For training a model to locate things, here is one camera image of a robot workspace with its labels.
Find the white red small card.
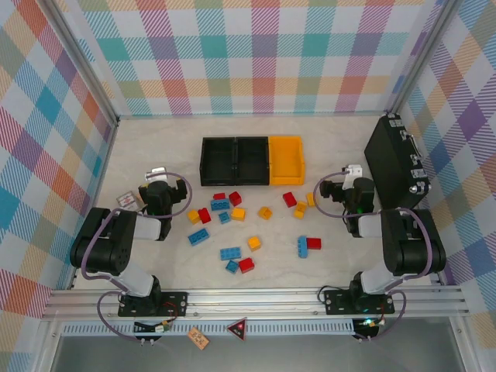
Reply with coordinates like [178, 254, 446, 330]
[117, 192, 137, 212]

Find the black hard case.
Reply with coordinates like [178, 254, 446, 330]
[363, 112, 433, 210]

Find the yellow plastic bin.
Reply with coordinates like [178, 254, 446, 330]
[269, 134, 305, 187]

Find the orange tag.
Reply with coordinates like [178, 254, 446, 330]
[188, 326, 211, 349]

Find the red triangle sign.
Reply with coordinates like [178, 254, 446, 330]
[226, 316, 249, 343]

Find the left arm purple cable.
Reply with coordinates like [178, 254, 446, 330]
[79, 172, 194, 344]

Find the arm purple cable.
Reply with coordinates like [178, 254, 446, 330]
[79, 172, 194, 344]
[313, 174, 435, 342]

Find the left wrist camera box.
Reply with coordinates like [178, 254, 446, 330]
[145, 166, 170, 182]

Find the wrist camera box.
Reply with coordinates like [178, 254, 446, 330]
[145, 166, 170, 182]
[341, 164, 365, 190]

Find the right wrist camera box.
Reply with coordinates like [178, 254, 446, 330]
[341, 164, 365, 190]

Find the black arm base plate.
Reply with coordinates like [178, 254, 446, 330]
[323, 288, 396, 315]
[117, 290, 189, 319]

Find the aluminium side rail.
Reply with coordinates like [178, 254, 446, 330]
[425, 269, 446, 288]

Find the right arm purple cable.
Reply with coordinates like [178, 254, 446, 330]
[313, 174, 435, 342]

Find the black power connector bracket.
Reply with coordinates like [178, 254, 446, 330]
[353, 317, 387, 335]
[133, 319, 174, 335]

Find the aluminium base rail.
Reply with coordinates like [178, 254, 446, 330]
[40, 287, 472, 322]

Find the aluminium frame post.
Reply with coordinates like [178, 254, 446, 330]
[386, 0, 463, 117]
[45, 0, 119, 127]

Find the slotted cable duct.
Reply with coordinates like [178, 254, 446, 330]
[61, 322, 360, 337]

